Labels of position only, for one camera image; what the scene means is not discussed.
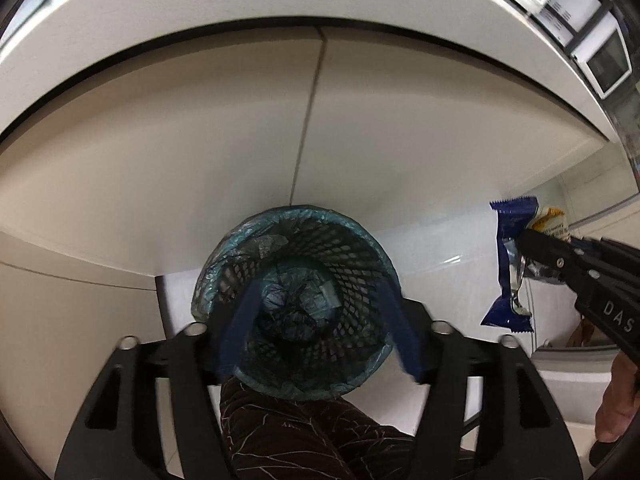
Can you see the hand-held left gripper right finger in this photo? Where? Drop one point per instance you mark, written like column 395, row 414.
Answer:
column 402, row 330

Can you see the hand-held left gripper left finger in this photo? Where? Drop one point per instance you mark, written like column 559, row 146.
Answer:
column 240, row 325

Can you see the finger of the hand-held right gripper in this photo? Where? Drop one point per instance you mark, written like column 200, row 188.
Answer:
column 545, row 250
column 585, row 245

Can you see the blue snack wrapper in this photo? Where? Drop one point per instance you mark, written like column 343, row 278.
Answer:
column 507, row 240

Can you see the black mesh waste bin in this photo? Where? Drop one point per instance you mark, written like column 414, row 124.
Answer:
column 345, row 270

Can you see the teal plastic bin liner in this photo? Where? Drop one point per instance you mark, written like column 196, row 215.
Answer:
column 300, row 212

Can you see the person's right hand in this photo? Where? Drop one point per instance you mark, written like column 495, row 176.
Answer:
column 620, row 410

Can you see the brown patterned pants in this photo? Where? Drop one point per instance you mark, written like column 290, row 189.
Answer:
column 300, row 440

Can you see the beige cabinet door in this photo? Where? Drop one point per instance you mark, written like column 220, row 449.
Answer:
column 425, row 135
column 175, row 160
column 60, row 310

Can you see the white microwave oven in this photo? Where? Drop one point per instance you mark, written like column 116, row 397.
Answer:
column 607, row 65

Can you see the white vented appliance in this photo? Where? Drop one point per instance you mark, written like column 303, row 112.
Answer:
column 575, row 10

